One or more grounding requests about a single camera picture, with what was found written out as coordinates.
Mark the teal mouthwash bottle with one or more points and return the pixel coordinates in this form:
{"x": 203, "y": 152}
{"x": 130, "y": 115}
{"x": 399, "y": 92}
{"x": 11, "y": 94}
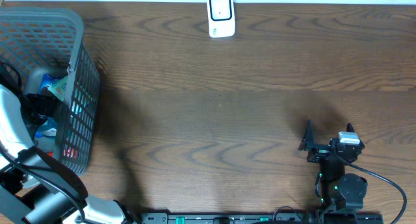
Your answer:
{"x": 48, "y": 129}

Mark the blue Oreo cookie pack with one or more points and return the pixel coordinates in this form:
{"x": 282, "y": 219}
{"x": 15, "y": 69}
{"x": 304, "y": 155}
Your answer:
{"x": 47, "y": 81}

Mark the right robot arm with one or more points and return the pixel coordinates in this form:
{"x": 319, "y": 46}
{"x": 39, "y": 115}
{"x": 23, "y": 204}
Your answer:
{"x": 341, "y": 193}

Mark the grey plastic basket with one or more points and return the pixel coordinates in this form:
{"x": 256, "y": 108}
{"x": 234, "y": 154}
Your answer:
{"x": 49, "y": 41}

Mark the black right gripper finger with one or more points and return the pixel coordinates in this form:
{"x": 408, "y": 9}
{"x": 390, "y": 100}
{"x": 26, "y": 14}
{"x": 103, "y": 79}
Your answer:
{"x": 308, "y": 139}
{"x": 349, "y": 128}

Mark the mint green wipes pack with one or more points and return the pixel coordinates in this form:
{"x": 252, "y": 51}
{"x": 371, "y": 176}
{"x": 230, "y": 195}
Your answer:
{"x": 58, "y": 89}

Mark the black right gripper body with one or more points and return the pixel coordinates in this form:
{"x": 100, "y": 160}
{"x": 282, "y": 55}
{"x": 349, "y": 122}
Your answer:
{"x": 319, "y": 152}

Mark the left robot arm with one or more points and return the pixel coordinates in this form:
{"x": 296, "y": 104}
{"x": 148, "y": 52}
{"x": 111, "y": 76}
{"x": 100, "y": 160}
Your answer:
{"x": 36, "y": 188}

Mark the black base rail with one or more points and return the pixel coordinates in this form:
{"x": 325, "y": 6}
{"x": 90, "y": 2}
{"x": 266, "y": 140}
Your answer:
{"x": 282, "y": 217}

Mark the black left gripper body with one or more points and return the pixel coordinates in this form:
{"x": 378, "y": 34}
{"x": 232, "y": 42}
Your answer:
{"x": 30, "y": 104}

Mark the white barcode scanner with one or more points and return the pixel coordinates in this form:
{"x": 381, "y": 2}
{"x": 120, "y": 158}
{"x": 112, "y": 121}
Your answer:
{"x": 221, "y": 18}

